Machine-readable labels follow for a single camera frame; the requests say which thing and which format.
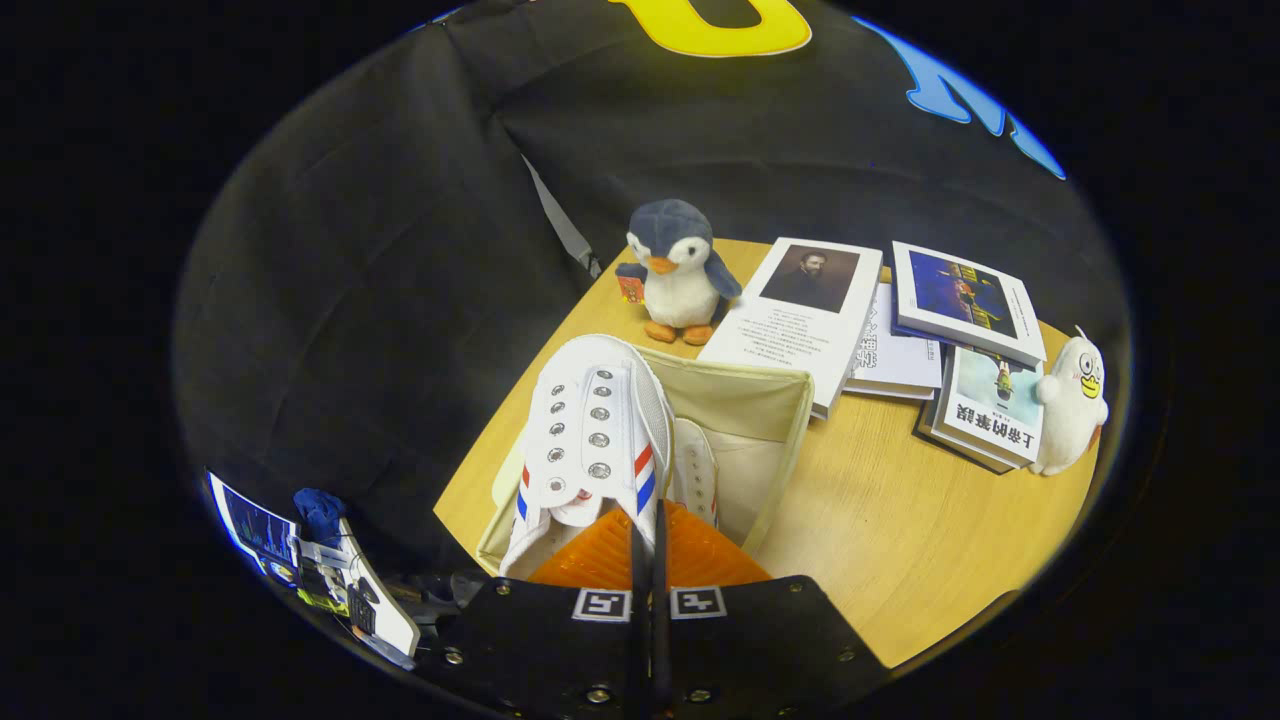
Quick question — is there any book with blue photo cover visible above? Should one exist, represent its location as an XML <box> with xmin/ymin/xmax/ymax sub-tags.
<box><xmin>890</xmin><ymin>240</ymin><xmax>1048</xmax><ymax>368</ymax></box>

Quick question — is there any white book with portrait cover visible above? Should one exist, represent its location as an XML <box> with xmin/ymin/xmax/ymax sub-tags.
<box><xmin>697</xmin><ymin>236</ymin><xmax>885</xmax><ymax>421</ymax></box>

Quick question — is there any dark-edged book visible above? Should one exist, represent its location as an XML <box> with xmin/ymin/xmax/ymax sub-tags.
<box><xmin>912</xmin><ymin>395</ymin><xmax>1021</xmax><ymax>475</ymax></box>

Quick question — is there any white duck plush toy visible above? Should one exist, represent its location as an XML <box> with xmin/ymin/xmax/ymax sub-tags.
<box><xmin>1030</xmin><ymin>326</ymin><xmax>1111</xmax><ymax>477</ymax></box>

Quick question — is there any beige fabric storage box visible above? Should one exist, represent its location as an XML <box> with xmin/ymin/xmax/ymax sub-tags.
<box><xmin>475</xmin><ymin>343</ymin><xmax>816</xmax><ymax>579</ymax></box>

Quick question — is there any white canvas shoe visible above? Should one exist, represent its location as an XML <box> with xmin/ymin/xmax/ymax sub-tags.
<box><xmin>497</xmin><ymin>333</ymin><xmax>676</xmax><ymax>581</ymax></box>
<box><xmin>668</xmin><ymin>417</ymin><xmax>721</xmax><ymax>528</ymax></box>

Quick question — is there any white panel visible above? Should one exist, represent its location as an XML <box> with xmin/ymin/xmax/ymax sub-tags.
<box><xmin>335</xmin><ymin>518</ymin><xmax>421</xmax><ymax>669</ymax></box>

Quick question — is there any plain white book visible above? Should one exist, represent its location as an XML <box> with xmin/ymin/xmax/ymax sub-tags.
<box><xmin>843</xmin><ymin>280</ymin><xmax>944</xmax><ymax>401</ymax></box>

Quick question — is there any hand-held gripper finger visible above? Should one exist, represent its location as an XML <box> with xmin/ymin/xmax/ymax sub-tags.
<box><xmin>415</xmin><ymin>500</ymin><xmax>649</xmax><ymax>720</ymax></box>
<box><xmin>650</xmin><ymin>498</ymin><xmax>891</xmax><ymax>720</ymax></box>

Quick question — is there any blue cloth object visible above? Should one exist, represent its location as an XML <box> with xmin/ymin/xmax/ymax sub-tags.
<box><xmin>293</xmin><ymin>487</ymin><xmax>348</xmax><ymax>549</ymax></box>

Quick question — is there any grey penguin plush toy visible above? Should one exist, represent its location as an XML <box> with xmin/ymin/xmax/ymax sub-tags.
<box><xmin>614</xmin><ymin>198</ymin><xmax>743</xmax><ymax>347</ymax></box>

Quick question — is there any book with pale teal cover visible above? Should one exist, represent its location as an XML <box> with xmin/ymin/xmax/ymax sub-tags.
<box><xmin>930</xmin><ymin>345</ymin><xmax>1046</xmax><ymax>468</ymax></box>

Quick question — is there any computer screen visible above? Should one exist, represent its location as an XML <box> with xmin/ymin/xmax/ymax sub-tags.
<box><xmin>205</xmin><ymin>470</ymin><xmax>299</xmax><ymax>586</ymax></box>

